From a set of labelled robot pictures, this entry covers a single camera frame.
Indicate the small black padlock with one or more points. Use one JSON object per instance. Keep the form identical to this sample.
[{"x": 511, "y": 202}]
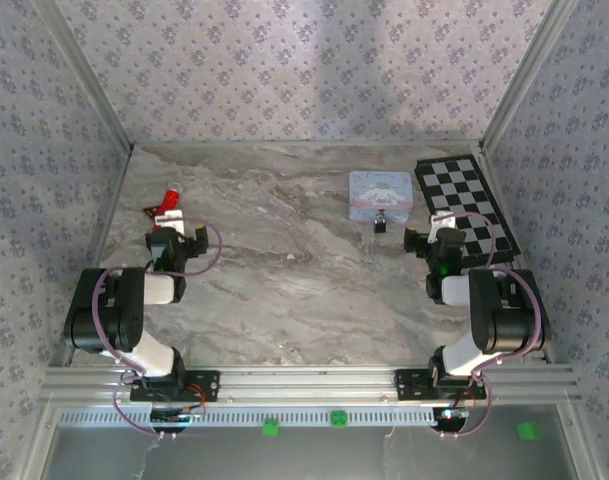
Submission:
[{"x": 381, "y": 227}]

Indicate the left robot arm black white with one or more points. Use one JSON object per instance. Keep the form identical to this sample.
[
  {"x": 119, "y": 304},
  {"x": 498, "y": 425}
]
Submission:
[{"x": 109, "y": 310}]

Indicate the small black triangle piece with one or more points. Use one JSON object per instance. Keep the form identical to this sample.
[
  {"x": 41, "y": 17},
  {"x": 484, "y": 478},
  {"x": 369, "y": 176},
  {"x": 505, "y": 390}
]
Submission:
[{"x": 150, "y": 212}]

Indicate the red glitter tube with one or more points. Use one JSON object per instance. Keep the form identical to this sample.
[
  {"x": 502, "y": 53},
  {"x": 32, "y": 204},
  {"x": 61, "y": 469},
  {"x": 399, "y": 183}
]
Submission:
[{"x": 170, "y": 200}]

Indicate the black grey chessboard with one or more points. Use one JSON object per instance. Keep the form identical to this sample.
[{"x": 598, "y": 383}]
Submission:
[{"x": 459, "y": 190}]

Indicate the small green block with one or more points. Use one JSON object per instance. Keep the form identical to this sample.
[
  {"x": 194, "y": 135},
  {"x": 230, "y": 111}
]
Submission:
[
  {"x": 339, "y": 419},
  {"x": 270, "y": 428}
]

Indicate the large green block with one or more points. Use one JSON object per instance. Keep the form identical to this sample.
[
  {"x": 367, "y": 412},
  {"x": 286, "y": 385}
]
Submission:
[{"x": 528, "y": 431}]

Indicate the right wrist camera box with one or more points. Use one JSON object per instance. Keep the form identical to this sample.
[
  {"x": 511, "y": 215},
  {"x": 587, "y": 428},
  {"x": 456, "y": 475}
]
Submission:
[{"x": 444, "y": 220}]

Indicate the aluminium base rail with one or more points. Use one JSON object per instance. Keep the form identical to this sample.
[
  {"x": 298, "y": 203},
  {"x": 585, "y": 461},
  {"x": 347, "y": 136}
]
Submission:
[{"x": 304, "y": 385}]

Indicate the aluminium frame post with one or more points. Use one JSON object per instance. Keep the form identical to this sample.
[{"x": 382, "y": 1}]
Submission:
[
  {"x": 522, "y": 80},
  {"x": 90, "y": 80}
]

